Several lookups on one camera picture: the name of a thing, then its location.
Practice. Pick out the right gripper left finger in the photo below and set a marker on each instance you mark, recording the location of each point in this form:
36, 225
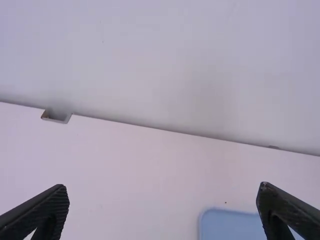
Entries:
30, 215

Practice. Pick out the blue mat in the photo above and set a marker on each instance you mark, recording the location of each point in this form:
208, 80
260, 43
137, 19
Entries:
230, 225

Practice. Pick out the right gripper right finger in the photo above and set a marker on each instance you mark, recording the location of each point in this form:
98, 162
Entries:
280, 207

